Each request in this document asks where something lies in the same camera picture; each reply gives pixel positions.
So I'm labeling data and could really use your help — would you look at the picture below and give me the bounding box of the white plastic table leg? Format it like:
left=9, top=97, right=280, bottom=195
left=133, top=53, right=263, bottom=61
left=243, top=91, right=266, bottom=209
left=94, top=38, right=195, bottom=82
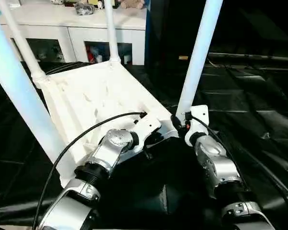
left=103, top=0, right=122, bottom=64
left=176, top=0, right=224, bottom=120
left=0, top=8, right=74, bottom=178
left=0, top=0, right=48, bottom=81

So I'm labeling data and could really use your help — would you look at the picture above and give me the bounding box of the white plastic table top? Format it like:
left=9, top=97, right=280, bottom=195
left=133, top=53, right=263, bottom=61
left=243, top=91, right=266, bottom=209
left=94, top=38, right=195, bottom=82
left=32, top=61, right=180, bottom=186

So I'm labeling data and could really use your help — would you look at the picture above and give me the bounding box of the black glossy mat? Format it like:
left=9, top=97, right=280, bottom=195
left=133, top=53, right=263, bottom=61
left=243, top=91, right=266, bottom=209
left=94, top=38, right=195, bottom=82
left=0, top=61, right=288, bottom=230

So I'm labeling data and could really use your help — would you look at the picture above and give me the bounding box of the black long pole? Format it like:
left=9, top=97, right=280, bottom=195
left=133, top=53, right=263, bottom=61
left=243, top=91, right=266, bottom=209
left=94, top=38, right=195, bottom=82
left=210, top=53, right=288, bottom=61

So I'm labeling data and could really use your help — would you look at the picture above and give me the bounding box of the black backdrop cloth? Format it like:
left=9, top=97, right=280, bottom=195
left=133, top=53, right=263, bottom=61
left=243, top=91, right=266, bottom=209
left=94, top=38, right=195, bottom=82
left=145, top=0, right=288, bottom=65

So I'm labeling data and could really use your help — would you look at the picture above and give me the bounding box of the tan plush toy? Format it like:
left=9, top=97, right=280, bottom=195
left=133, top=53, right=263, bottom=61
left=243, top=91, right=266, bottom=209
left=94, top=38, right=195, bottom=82
left=120, top=0, right=144, bottom=10

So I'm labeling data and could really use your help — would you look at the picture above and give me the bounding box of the grey ornament on cabinet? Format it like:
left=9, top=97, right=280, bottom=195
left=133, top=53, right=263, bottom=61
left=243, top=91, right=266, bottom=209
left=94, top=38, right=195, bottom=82
left=74, top=4, right=96, bottom=15

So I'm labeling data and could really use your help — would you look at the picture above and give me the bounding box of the white cabinet with glass doors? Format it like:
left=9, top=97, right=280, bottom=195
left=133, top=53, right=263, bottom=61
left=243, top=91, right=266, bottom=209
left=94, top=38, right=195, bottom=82
left=0, top=0, right=147, bottom=66

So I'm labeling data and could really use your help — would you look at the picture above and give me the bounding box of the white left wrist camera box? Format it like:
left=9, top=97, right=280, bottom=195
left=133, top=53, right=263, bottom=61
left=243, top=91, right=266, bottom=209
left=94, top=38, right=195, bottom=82
left=132, top=114, right=162, bottom=155

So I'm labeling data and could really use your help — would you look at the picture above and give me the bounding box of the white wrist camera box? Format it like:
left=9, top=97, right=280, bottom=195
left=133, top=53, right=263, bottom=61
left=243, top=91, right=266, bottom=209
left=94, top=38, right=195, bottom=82
left=132, top=114, right=162, bottom=155
left=184, top=104, right=210, bottom=147

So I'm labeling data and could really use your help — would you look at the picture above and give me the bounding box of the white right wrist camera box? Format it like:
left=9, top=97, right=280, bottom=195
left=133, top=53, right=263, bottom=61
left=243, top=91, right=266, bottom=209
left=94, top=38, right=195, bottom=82
left=184, top=104, right=210, bottom=147

